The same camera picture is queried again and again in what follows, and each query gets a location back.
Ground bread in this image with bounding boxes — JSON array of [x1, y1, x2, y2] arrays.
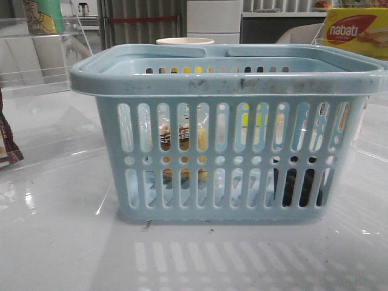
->
[[138, 104, 212, 186]]

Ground light blue plastic basket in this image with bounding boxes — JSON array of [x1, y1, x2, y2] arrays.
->
[[69, 44, 387, 222]]

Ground yellow popcorn paper cup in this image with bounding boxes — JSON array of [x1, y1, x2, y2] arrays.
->
[[156, 37, 215, 45]]

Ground white drawer cabinet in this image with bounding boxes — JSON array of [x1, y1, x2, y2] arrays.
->
[[187, 1, 243, 44]]

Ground clear acrylic left shelf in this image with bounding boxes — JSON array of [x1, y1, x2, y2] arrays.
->
[[1, 18, 91, 168]]

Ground brown snack packet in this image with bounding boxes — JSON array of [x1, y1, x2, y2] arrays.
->
[[1, 93, 24, 169]]

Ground green cartoon snack package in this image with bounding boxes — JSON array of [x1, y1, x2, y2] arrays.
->
[[23, 0, 65, 35]]

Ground yellow nabati wafer box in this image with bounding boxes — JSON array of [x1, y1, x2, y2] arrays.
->
[[319, 7, 387, 61]]

